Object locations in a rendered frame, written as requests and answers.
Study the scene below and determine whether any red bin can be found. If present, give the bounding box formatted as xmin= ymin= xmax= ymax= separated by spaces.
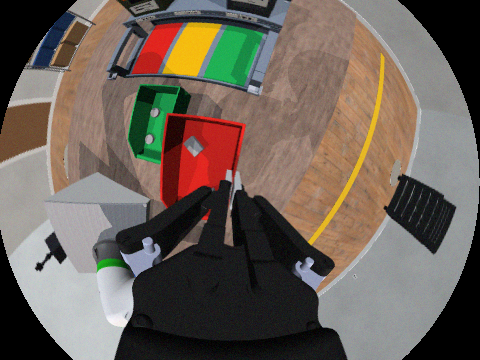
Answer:
xmin=160 ymin=113 xmax=246 ymax=208

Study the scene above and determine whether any green bin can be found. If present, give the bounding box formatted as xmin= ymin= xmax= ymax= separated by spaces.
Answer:
xmin=128 ymin=84 xmax=191 ymax=165

